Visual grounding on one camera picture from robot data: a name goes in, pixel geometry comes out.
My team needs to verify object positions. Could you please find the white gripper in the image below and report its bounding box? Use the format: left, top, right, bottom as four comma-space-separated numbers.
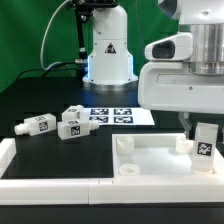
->
138, 32, 224, 139

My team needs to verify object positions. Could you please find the white square table top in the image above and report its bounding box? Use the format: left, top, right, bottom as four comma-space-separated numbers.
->
110, 132, 224, 181

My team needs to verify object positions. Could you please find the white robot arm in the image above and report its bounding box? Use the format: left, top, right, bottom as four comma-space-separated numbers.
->
83, 0, 224, 117

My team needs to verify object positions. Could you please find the white U-shaped fence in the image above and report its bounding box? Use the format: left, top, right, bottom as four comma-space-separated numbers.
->
0, 135, 224, 206

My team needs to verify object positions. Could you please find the white tag sheet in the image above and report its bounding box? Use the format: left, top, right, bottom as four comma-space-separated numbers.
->
84, 107, 155, 126

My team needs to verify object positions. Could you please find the black cable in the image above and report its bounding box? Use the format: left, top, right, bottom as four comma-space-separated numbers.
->
14, 60, 84, 80

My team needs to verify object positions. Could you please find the black camera stand pole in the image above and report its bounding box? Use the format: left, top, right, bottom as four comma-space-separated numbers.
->
66, 0, 93, 79

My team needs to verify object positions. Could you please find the grey cable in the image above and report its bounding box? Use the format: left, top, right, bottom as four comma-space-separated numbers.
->
39, 0, 73, 71

